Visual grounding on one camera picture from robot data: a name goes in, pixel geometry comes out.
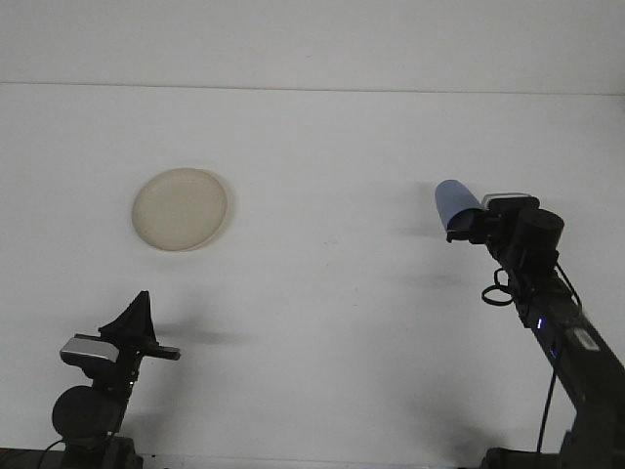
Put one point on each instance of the dark platform edge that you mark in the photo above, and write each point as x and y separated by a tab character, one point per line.
19	459

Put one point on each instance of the pale blue cup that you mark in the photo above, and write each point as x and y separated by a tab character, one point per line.
454	198

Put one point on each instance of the pale round plate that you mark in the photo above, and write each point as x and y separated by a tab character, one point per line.
180	210

